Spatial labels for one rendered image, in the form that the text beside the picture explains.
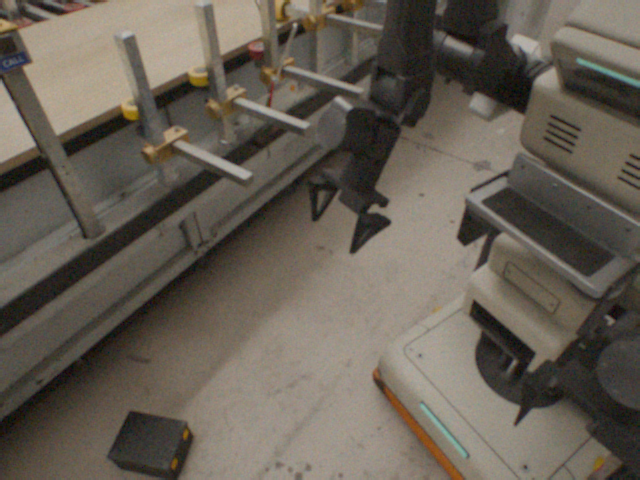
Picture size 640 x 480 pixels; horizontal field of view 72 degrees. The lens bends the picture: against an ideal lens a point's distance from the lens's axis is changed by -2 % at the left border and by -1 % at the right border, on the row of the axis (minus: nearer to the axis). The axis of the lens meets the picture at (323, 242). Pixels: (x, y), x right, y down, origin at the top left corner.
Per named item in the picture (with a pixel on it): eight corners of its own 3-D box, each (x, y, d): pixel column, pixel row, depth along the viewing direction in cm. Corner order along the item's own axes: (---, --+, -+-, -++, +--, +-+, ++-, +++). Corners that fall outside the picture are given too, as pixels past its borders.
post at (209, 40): (237, 153, 149) (212, -1, 115) (229, 158, 147) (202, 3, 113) (229, 149, 150) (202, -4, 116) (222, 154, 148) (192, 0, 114)
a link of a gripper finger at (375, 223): (347, 264, 68) (373, 212, 64) (318, 238, 72) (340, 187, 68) (374, 259, 73) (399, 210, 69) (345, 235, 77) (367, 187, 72)
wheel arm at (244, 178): (255, 184, 116) (253, 171, 113) (246, 191, 114) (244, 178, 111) (147, 133, 134) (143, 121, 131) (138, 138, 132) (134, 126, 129)
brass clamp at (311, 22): (336, 22, 163) (337, 7, 159) (315, 33, 155) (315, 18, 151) (323, 19, 165) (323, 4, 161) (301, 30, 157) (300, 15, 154)
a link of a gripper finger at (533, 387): (542, 472, 48) (597, 418, 44) (488, 421, 52) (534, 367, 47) (562, 445, 53) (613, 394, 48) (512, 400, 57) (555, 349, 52)
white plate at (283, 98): (298, 102, 165) (297, 77, 158) (252, 133, 150) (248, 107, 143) (297, 102, 165) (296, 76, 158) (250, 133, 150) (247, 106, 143)
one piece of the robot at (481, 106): (504, 91, 84) (517, 32, 75) (526, 101, 81) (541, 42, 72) (466, 112, 81) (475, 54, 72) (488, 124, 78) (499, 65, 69)
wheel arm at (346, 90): (364, 100, 141) (365, 87, 138) (358, 104, 139) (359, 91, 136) (261, 66, 159) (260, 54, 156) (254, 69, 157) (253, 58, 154)
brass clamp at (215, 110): (249, 104, 142) (247, 90, 138) (219, 122, 134) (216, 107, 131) (235, 99, 144) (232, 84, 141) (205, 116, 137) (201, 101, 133)
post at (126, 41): (181, 192, 135) (133, 29, 101) (172, 198, 133) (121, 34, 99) (173, 188, 136) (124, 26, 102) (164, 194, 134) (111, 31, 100)
